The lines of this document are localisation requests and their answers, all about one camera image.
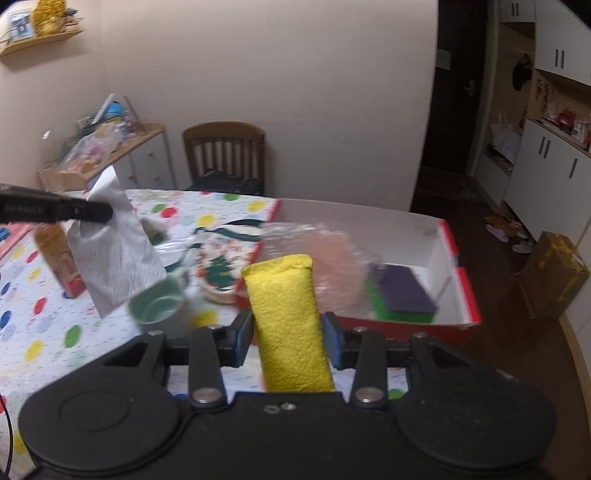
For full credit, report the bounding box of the wooden chair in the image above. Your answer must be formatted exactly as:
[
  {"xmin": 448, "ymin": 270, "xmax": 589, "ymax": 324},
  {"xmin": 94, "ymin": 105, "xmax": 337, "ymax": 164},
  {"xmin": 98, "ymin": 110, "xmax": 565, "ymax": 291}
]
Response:
[{"xmin": 181, "ymin": 121, "xmax": 267, "ymax": 195}]

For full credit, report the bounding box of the dark doormat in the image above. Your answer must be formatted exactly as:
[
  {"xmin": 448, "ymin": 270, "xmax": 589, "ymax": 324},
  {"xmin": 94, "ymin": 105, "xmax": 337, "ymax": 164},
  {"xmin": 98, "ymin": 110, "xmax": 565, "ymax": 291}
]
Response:
[{"xmin": 416, "ymin": 175, "xmax": 481, "ymax": 204}]

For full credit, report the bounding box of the clear plastic bag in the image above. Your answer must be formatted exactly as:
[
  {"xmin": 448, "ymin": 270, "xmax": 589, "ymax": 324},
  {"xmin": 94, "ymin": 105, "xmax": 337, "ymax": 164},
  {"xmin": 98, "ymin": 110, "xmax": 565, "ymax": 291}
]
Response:
[{"xmin": 261, "ymin": 222, "xmax": 384, "ymax": 319}]

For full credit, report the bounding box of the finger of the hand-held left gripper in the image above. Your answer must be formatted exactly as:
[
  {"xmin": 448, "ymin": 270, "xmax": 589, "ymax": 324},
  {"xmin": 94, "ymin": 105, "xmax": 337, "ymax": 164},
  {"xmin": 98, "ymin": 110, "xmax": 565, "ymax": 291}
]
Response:
[{"xmin": 56, "ymin": 196, "xmax": 115, "ymax": 224}]

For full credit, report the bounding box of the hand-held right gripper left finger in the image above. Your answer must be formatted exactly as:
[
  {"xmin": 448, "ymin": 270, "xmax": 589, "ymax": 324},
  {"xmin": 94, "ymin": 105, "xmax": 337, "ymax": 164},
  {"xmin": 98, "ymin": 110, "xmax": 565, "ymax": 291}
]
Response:
[{"xmin": 104, "ymin": 308, "xmax": 254, "ymax": 409}]

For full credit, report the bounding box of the black hanging bag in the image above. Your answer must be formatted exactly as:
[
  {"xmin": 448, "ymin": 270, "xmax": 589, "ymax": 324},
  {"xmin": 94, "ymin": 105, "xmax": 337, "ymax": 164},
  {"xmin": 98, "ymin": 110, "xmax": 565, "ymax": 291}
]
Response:
[{"xmin": 512, "ymin": 53, "xmax": 534, "ymax": 92}]

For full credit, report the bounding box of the pink cloth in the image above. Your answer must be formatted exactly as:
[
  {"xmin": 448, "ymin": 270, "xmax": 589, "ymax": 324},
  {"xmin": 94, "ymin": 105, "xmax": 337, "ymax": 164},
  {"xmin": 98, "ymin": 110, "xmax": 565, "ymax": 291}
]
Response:
[{"xmin": 0, "ymin": 224, "xmax": 35, "ymax": 259}]

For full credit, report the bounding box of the wooden wall shelf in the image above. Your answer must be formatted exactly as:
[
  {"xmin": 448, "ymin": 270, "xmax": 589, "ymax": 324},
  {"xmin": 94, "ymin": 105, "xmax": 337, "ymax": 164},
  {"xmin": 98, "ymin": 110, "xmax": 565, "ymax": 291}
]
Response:
[{"xmin": 0, "ymin": 28, "xmax": 84, "ymax": 58}]

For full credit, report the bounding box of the christmas print bag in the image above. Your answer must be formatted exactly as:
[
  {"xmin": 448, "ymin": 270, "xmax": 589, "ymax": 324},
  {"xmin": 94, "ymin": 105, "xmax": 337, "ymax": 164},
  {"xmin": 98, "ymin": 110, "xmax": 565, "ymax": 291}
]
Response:
[{"xmin": 187, "ymin": 219, "xmax": 264, "ymax": 305}]

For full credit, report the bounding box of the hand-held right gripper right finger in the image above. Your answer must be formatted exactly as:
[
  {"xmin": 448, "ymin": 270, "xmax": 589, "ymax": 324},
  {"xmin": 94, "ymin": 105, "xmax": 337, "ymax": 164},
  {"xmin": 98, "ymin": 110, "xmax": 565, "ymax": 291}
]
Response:
[{"xmin": 322, "ymin": 311, "xmax": 466, "ymax": 409}]

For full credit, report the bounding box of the orange drink bottle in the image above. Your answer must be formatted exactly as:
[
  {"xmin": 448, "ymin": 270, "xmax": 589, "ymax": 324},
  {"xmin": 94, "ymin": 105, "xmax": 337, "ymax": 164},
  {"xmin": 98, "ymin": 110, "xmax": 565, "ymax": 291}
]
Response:
[{"xmin": 33, "ymin": 223, "xmax": 88, "ymax": 300}]

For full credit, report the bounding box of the small photo frame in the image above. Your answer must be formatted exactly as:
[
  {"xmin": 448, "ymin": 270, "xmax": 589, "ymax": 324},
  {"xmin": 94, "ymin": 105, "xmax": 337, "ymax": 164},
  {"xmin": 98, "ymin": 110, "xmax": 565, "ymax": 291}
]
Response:
[{"xmin": 8, "ymin": 11, "xmax": 35, "ymax": 42}]

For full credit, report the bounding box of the plastic bag of snacks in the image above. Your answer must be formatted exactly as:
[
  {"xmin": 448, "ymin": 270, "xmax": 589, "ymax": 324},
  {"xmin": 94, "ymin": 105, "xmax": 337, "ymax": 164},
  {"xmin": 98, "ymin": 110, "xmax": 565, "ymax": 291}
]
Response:
[{"xmin": 58, "ymin": 124, "xmax": 127, "ymax": 171}]

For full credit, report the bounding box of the thin black cable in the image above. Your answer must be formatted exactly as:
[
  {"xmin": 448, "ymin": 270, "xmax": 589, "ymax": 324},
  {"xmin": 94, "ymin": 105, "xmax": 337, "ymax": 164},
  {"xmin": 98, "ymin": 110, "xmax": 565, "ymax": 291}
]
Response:
[{"xmin": 0, "ymin": 394, "xmax": 14, "ymax": 480}]

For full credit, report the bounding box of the red shoe box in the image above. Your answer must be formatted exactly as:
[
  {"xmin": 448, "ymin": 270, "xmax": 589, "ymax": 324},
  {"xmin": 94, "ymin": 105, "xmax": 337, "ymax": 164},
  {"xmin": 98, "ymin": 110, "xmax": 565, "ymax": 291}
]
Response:
[{"xmin": 235, "ymin": 198, "xmax": 483, "ymax": 352}]

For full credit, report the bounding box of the white wooden cabinet unit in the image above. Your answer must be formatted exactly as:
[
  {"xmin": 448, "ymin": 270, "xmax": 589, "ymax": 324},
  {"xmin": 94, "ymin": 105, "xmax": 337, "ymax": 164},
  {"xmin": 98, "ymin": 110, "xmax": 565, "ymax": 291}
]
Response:
[{"xmin": 475, "ymin": 0, "xmax": 591, "ymax": 241}]

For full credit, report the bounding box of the green ceramic cup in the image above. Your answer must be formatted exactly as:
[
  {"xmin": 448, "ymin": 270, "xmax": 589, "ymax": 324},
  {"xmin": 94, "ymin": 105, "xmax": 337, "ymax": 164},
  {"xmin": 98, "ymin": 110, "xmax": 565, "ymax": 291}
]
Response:
[{"xmin": 128, "ymin": 275, "xmax": 188, "ymax": 335}]

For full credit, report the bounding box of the white tote bag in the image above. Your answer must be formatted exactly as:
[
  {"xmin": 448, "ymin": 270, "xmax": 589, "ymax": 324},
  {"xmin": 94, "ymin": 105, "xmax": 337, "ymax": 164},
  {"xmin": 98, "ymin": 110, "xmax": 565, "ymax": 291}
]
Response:
[{"xmin": 489, "ymin": 113, "xmax": 525, "ymax": 162}]

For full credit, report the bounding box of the brown plush slipper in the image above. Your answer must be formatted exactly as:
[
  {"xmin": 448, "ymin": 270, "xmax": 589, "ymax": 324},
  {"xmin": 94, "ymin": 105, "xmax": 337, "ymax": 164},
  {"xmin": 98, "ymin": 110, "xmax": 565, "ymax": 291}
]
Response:
[{"xmin": 489, "ymin": 215, "xmax": 523, "ymax": 236}]

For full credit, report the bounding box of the brown cardboard box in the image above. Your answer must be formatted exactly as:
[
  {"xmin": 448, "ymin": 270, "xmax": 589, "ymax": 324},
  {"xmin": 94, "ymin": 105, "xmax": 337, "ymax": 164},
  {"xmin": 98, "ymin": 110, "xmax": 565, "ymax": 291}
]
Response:
[{"xmin": 519, "ymin": 231, "xmax": 591, "ymax": 320}]

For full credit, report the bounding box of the pink mesh bath pouf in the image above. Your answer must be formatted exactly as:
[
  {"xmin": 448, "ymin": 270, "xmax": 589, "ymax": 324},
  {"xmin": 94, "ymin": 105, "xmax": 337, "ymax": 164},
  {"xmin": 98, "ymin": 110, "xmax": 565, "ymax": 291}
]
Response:
[{"xmin": 309, "ymin": 233, "xmax": 365, "ymax": 315}]

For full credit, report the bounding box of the purple green sponge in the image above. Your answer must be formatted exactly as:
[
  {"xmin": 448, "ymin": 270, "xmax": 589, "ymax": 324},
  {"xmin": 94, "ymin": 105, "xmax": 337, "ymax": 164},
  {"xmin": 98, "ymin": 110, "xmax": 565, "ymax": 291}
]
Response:
[{"xmin": 366, "ymin": 264, "xmax": 439, "ymax": 324}]

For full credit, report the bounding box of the yellow sponge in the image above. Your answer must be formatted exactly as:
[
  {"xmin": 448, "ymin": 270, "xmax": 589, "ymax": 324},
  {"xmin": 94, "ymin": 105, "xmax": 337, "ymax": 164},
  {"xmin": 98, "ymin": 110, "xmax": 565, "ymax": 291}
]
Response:
[{"xmin": 241, "ymin": 254, "xmax": 335, "ymax": 393}]

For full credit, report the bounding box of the balloon print tablecloth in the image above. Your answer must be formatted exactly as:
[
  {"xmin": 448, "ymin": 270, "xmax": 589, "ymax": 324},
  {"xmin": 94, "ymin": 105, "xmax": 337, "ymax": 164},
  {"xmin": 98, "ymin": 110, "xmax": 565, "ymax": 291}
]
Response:
[{"xmin": 0, "ymin": 188, "xmax": 407, "ymax": 467}]

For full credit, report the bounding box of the dark entrance door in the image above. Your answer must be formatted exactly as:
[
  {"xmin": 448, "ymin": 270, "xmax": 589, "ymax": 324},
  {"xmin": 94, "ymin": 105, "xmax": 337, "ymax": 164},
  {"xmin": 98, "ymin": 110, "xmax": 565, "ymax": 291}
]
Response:
[{"xmin": 411, "ymin": 0, "xmax": 497, "ymax": 204}]

